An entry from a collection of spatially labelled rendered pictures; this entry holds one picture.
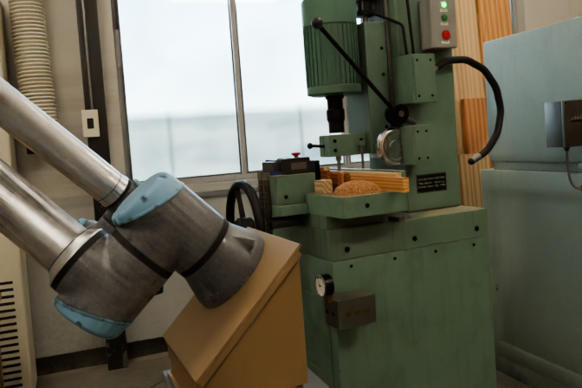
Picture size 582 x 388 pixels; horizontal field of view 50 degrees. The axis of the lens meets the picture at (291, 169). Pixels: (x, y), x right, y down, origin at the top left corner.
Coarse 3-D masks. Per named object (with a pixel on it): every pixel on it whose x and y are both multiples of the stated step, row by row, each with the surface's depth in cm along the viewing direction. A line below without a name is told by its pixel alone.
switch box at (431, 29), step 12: (432, 0) 195; (444, 0) 197; (420, 12) 199; (432, 12) 195; (444, 12) 197; (420, 24) 200; (432, 24) 195; (432, 36) 195; (432, 48) 198; (444, 48) 200
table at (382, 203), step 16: (384, 192) 173; (400, 192) 175; (272, 208) 188; (288, 208) 184; (304, 208) 186; (320, 208) 179; (336, 208) 171; (352, 208) 169; (368, 208) 171; (384, 208) 173; (400, 208) 175
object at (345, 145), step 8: (320, 136) 201; (328, 136) 196; (336, 136) 197; (344, 136) 198; (352, 136) 199; (360, 136) 201; (320, 144) 201; (328, 144) 196; (336, 144) 197; (344, 144) 198; (352, 144) 199; (320, 152) 201; (328, 152) 197; (336, 152) 197; (344, 152) 198; (352, 152) 199; (360, 152) 201; (336, 160) 201
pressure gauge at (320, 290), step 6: (318, 276) 171; (324, 276) 169; (330, 276) 169; (318, 282) 171; (324, 282) 167; (330, 282) 168; (318, 288) 171; (324, 288) 168; (330, 288) 168; (318, 294) 171; (324, 294) 168; (330, 294) 169; (330, 300) 170
